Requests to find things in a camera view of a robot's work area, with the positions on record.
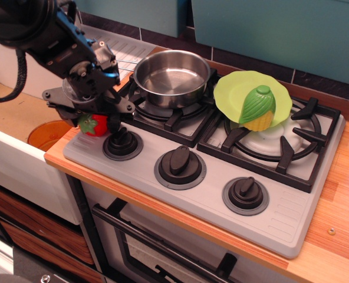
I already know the stainless steel pot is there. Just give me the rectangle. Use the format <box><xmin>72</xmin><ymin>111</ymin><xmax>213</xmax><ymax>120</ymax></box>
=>
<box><xmin>128</xmin><ymin>50</ymin><xmax>211</xmax><ymax>109</ymax></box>

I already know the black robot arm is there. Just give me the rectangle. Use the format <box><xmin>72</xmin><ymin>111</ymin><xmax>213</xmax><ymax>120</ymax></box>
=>
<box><xmin>0</xmin><ymin>1</ymin><xmax>135</xmax><ymax>134</ymax></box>

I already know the left teal cabinet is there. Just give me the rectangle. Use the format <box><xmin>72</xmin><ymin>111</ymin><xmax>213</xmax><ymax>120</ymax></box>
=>
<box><xmin>75</xmin><ymin>0</ymin><xmax>188</xmax><ymax>37</ymax></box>

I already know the left black stove knob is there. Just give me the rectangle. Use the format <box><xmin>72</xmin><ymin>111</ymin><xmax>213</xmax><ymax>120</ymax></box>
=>
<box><xmin>103</xmin><ymin>127</ymin><xmax>143</xmax><ymax>162</ymax></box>

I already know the black stove knob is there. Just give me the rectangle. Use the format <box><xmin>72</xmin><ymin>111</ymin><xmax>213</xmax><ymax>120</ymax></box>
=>
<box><xmin>154</xmin><ymin>146</ymin><xmax>207</xmax><ymax>190</ymax></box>
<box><xmin>222</xmin><ymin>177</ymin><xmax>269</xmax><ymax>216</ymax></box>
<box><xmin>103</xmin><ymin>127</ymin><xmax>143</xmax><ymax>162</ymax></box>

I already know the red toy strawberry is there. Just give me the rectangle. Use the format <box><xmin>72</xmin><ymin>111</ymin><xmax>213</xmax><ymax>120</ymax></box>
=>
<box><xmin>77</xmin><ymin>114</ymin><xmax>108</xmax><ymax>137</ymax></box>

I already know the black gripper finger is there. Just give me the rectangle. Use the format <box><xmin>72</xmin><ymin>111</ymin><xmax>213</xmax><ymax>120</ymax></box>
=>
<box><xmin>56</xmin><ymin>107</ymin><xmax>82</xmax><ymax>127</ymax></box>
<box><xmin>107</xmin><ymin>113</ymin><xmax>122</xmax><ymax>137</ymax></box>

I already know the toy corncob with green husk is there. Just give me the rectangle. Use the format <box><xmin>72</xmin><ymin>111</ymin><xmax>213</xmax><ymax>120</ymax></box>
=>
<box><xmin>239</xmin><ymin>85</ymin><xmax>276</xmax><ymax>131</ymax></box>

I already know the right black stove knob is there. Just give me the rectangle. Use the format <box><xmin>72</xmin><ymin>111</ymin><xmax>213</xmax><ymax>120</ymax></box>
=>
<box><xmin>222</xmin><ymin>177</ymin><xmax>269</xmax><ymax>216</ymax></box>

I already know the toy oven door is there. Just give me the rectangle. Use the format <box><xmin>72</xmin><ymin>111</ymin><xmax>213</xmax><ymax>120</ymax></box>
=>
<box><xmin>82</xmin><ymin>183</ymin><xmax>290</xmax><ymax>282</ymax></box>

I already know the right black burner grate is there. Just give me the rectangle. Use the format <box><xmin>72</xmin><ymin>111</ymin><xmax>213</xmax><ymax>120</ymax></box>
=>
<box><xmin>197</xmin><ymin>97</ymin><xmax>345</xmax><ymax>193</ymax></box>

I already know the left black burner grate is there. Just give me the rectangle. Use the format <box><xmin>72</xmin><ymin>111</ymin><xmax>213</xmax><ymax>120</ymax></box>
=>
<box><xmin>119</xmin><ymin>68</ymin><xmax>222</xmax><ymax>147</ymax></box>

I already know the black burner grate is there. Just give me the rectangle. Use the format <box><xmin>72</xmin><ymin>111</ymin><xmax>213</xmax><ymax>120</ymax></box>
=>
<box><xmin>197</xmin><ymin>97</ymin><xmax>345</xmax><ymax>193</ymax></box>
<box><xmin>119</xmin><ymin>68</ymin><xmax>222</xmax><ymax>147</ymax></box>

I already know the wood grain drawer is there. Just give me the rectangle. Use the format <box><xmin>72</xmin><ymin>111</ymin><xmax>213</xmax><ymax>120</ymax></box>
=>
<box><xmin>0</xmin><ymin>186</ymin><xmax>103</xmax><ymax>282</ymax></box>

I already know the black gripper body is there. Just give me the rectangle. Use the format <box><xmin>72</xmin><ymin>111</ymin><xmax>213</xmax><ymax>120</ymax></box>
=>
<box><xmin>42</xmin><ymin>44</ymin><xmax>135</xmax><ymax>116</ymax></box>

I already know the middle black stove knob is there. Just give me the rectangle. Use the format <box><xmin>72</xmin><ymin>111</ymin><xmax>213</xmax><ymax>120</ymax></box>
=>
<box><xmin>154</xmin><ymin>146</ymin><xmax>207</xmax><ymax>190</ymax></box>

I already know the light green plastic plate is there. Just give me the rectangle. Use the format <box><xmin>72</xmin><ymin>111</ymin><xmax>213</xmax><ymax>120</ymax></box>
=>
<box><xmin>213</xmin><ymin>71</ymin><xmax>292</xmax><ymax>127</ymax></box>

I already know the grey toy stove top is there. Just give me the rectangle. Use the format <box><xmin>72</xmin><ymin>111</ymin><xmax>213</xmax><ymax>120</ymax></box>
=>
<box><xmin>62</xmin><ymin>73</ymin><xmax>347</xmax><ymax>260</ymax></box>

